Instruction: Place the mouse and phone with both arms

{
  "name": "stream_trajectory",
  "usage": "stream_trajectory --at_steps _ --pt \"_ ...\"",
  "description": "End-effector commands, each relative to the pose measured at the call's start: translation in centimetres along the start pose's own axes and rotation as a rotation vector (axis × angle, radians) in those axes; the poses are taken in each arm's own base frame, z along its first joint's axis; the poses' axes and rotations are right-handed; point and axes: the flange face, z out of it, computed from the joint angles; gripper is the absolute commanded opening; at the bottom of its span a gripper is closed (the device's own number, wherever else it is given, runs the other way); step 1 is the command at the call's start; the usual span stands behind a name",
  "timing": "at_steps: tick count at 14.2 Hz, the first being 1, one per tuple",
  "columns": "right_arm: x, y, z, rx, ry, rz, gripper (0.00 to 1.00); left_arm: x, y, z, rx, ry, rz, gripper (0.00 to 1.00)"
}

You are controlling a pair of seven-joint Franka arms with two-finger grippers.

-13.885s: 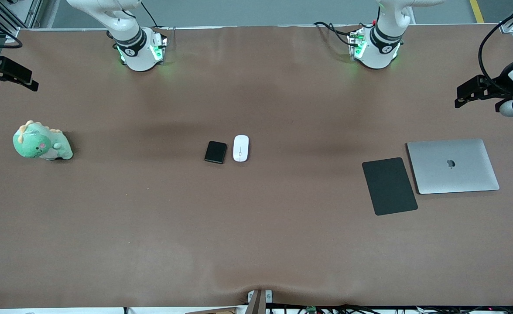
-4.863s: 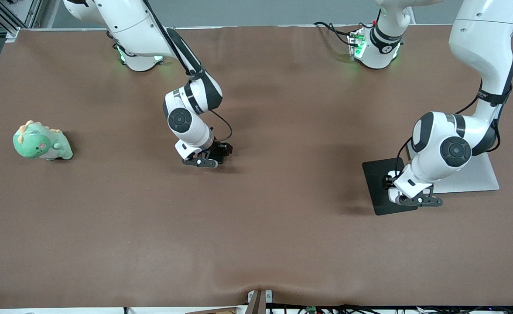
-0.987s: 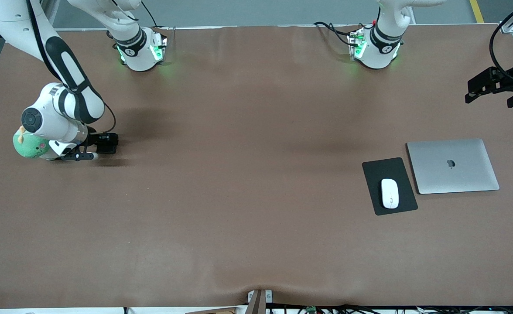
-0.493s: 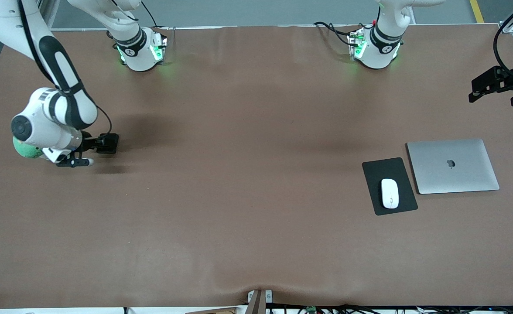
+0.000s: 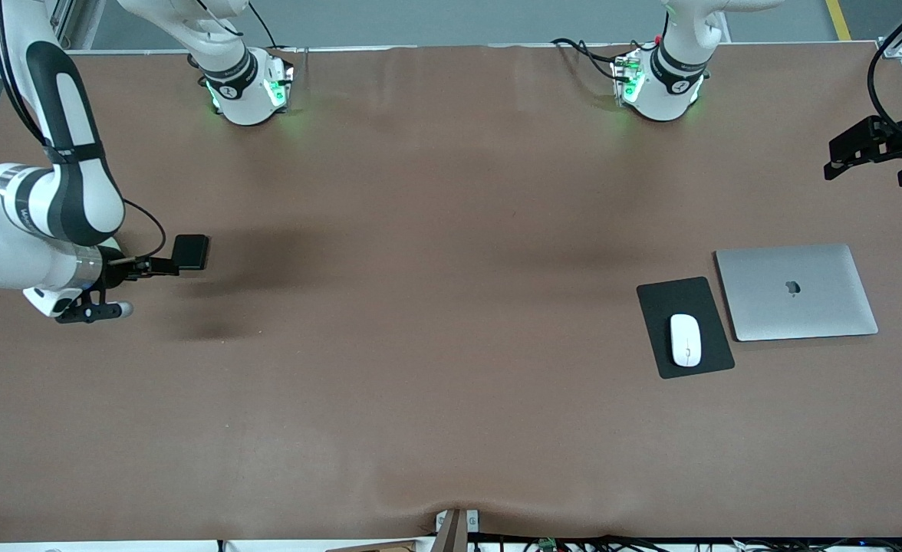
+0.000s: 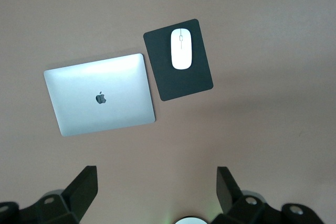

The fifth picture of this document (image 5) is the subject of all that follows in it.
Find small black phone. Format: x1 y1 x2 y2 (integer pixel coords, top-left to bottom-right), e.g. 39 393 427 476
171 235 210 271

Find white computer mouse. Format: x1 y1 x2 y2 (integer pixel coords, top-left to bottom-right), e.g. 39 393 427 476
670 313 703 368

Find black mouse pad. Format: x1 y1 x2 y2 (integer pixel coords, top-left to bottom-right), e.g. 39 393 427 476
636 277 736 380

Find silver laptop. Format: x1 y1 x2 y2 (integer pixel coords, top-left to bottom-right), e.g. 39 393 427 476
715 244 879 342

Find brown table cover mat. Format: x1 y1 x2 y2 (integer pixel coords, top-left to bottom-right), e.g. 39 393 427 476
0 42 902 544

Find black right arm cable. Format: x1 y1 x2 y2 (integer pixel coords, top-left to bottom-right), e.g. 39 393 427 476
0 0 166 261

